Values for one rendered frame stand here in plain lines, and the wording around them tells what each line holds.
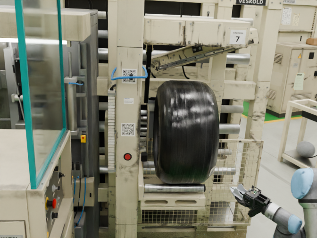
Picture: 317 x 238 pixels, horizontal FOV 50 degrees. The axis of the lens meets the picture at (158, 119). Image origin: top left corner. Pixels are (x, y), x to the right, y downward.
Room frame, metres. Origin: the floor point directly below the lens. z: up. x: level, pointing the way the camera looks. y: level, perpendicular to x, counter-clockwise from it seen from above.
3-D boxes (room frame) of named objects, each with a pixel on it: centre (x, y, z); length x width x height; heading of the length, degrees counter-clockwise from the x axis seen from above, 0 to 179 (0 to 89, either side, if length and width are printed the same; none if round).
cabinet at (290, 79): (6.18, -2.40, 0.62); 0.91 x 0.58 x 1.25; 117
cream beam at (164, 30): (2.12, -0.19, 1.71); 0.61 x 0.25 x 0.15; 95
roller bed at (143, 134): (2.17, 0.17, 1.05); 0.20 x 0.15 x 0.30; 95
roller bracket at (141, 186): (1.80, 0.09, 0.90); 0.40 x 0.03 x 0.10; 5
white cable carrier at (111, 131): (1.73, 0.25, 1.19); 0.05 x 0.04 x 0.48; 5
